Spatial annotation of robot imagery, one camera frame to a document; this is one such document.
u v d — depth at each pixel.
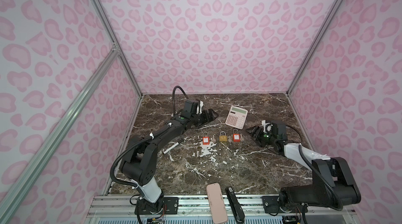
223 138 0.95
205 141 0.93
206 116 0.78
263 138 0.80
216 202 0.73
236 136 0.95
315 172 0.43
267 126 0.80
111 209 0.73
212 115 0.78
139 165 0.45
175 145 0.93
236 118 1.04
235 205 0.71
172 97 1.21
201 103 0.85
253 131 0.81
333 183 0.42
